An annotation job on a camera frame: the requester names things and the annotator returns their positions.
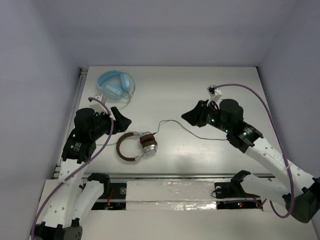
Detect light blue headphones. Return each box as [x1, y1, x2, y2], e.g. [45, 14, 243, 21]
[97, 70, 136, 101]

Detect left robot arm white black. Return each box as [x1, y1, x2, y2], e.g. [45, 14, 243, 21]
[30, 106, 132, 240]

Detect black headphone cable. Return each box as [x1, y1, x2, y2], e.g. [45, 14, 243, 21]
[152, 119, 229, 142]

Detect aluminium rail left side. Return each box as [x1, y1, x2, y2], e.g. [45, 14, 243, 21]
[51, 66, 89, 179]

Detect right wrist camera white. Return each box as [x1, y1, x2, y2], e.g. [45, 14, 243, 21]
[207, 85, 222, 105]

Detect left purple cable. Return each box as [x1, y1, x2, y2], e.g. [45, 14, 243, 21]
[29, 97, 115, 240]

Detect green headphone cable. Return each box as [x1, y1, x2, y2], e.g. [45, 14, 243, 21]
[96, 77, 137, 147]

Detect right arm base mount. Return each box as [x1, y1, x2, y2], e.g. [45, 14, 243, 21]
[211, 181, 267, 210]

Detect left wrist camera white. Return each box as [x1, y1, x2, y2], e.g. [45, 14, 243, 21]
[89, 93, 107, 114]

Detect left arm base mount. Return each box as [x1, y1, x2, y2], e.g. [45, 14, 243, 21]
[91, 182, 127, 211]

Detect aluminium rail front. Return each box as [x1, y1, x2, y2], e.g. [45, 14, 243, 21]
[51, 172, 275, 179]

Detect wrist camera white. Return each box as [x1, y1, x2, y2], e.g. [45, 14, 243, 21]
[89, 93, 107, 114]
[207, 85, 222, 105]

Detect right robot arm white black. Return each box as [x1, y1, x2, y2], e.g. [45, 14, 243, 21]
[181, 99, 320, 224]

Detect brown silver headphones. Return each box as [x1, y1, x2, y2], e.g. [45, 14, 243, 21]
[116, 131, 158, 162]

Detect aluminium rail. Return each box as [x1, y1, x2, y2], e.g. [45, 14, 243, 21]
[51, 172, 275, 179]
[51, 66, 89, 179]

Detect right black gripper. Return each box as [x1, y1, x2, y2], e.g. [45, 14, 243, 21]
[182, 98, 231, 133]

